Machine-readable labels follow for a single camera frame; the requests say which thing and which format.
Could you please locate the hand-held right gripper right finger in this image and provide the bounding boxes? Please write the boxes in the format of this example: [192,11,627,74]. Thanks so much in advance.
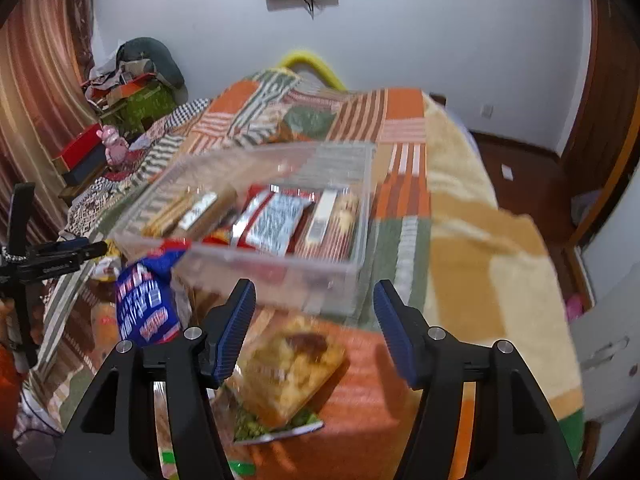
[372,279,581,480]

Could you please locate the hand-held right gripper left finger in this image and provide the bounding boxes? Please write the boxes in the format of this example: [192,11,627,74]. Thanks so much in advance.
[47,278,257,480]

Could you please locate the yellow cracker packet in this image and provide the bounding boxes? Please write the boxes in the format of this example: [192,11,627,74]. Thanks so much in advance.
[235,312,348,428]

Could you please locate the clear plastic container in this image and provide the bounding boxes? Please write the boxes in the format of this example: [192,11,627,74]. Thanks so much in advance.
[107,141,378,317]

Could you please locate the blue snack packet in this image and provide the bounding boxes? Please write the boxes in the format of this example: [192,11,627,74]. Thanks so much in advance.
[115,241,193,346]

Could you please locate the green snack packet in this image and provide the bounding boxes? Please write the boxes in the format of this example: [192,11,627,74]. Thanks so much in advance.
[232,399,326,446]

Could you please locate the red and silver snack packet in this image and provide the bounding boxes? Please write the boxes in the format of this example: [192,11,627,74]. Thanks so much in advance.
[229,185,321,257]

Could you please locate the red wafer packet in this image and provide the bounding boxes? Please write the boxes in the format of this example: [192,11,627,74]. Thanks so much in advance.
[295,187,362,262]

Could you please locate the brown biscuit packet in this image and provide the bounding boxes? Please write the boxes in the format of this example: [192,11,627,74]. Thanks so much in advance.
[142,185,242,241]

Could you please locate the beige and yellow blanket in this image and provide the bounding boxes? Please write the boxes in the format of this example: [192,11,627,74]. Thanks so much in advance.
[422,91,587,423]

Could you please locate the white cabinet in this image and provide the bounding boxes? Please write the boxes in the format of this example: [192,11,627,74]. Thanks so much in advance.
[567,280,640,423]

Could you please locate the pink toy figure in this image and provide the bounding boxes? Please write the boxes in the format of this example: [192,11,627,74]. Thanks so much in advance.
[97,124,132,167]

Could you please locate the black tripod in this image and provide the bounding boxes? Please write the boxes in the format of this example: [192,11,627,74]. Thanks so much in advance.
[0,182,109,376]

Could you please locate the patchwork blanket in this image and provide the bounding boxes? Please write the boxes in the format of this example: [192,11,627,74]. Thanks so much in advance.
[20,67,436,480]

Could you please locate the red box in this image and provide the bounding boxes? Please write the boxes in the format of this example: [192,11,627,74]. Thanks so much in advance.
[52,127,108,186]

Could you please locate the green crate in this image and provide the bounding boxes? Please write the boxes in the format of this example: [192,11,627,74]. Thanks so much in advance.
[102,82,177,132]

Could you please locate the pile of clothes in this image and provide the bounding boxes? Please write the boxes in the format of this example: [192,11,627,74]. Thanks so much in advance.
[81,36,189,111]

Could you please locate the wooden door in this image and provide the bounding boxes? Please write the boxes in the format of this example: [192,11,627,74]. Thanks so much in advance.
[559,0,640,247]

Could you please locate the striped brown curtain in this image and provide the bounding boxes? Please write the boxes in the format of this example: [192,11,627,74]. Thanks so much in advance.
[0,0,108,261]

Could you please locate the yellow bed frame tube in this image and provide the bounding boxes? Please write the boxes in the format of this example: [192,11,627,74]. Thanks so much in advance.
[277,50,346,92]

